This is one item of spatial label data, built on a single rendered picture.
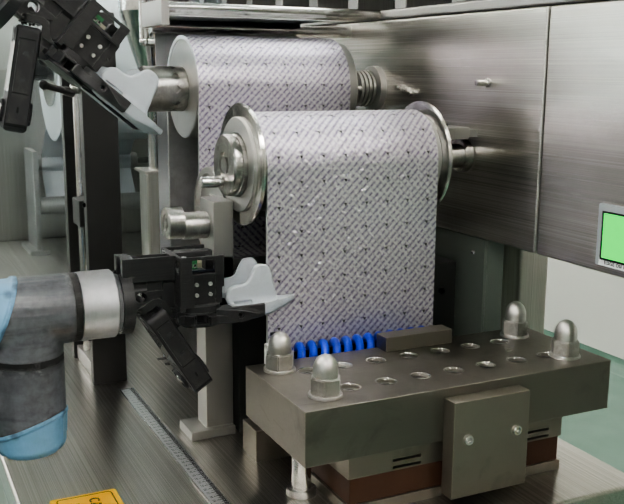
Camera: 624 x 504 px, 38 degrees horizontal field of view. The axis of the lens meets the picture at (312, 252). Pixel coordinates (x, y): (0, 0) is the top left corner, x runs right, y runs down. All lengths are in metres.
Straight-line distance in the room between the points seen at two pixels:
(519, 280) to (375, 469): 0.55
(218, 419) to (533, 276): 0.56
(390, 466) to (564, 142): 0.43
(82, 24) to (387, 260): 0.46
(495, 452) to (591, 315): 3.57
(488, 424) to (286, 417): 0.22
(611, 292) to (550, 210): 3.35
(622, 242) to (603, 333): 3.51
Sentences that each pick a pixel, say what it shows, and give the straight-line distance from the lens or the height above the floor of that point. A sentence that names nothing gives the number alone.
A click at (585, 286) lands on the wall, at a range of 4.60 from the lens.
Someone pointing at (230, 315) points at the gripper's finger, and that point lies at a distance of 1.02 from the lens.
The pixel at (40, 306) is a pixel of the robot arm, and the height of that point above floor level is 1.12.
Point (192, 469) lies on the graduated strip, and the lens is 1.11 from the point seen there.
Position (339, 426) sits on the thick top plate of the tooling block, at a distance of 0.94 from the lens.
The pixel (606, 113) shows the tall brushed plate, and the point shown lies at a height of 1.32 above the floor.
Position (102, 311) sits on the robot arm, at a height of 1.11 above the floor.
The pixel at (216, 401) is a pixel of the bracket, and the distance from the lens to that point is 1.19.
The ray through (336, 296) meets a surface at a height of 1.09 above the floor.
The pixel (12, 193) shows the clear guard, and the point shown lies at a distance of 2.04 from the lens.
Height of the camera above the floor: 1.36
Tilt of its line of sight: 11 degrees down
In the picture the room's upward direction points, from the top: straight up
